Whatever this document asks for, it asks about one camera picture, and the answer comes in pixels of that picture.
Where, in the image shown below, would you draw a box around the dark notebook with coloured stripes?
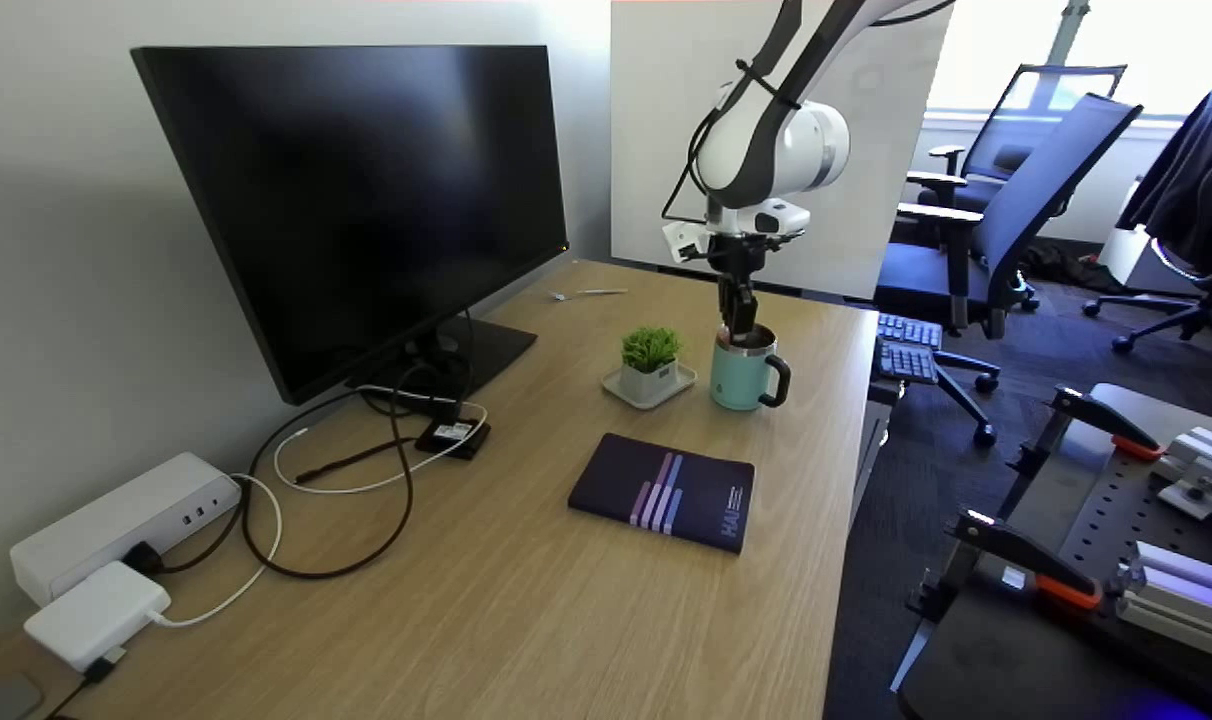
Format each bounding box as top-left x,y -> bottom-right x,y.
563,430 -> 759,555

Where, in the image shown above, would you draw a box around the small white stick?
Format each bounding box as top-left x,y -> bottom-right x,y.
545,286 -> 628,309

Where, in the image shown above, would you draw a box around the teal mug with black handle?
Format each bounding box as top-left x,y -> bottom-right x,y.
707,319 -> 795,416

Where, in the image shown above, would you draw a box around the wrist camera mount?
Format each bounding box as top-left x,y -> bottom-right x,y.
662,196 -> 815,269

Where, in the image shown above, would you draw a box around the small green potted plant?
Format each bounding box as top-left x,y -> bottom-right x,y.
601,324 -> 702,413

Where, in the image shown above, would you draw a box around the small black hub device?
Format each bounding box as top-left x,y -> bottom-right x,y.
418,413 -> 493,463

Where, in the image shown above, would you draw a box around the office chair with dark jacket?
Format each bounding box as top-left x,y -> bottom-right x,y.
1081,83 -> 1212,359

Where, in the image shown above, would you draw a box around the white cable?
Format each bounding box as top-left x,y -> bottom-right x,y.
271,403 -> 498,502
150,472 -> 287,632

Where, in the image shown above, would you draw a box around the black computer monitor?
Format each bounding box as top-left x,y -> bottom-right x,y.
130,40 -> 574,407

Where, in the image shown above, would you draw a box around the black monitor stand base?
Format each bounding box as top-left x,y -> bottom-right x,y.
360,311 -> 542,403

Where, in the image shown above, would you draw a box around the blue ribbed pad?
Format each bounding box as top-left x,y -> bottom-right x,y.
871,311 -> 948,394

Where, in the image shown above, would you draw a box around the black mesh office chair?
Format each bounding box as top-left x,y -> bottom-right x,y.
905,59 -> 1134,208

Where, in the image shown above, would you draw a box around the black clamp with orange grip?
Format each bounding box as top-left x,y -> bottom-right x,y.
1013,386 -> 1168,472
914,507 -> 1115,626

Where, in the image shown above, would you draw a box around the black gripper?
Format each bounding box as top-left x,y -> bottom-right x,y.
706,232 -> 768,337

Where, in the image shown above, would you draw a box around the white power strip box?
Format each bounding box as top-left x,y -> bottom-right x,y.
8,448 -> 243,608

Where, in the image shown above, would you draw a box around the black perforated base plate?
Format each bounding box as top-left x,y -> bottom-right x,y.
898,379 -> 1212,720

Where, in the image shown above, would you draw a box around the blue office chair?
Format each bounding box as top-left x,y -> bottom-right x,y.
877,94 -> 1149,452

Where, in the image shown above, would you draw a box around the aluminium extrusion bar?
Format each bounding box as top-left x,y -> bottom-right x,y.
1115,535 -> 1212,669
1154,419 -> 1212,520

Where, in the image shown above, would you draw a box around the white power adapter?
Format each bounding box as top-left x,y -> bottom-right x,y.
20,555 -> 177,676

